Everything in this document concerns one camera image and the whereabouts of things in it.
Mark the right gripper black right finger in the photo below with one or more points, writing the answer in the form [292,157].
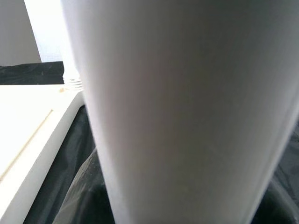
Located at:
[275,207]

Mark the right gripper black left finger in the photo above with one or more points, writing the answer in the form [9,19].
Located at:
[93,198]

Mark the white plastic children table top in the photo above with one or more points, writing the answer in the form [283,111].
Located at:
[28,128]

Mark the white plastic table leg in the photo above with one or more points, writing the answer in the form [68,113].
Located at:
[70,70]
[187,105]

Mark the black cloth table cover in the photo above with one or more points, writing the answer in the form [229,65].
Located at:
[30,72]

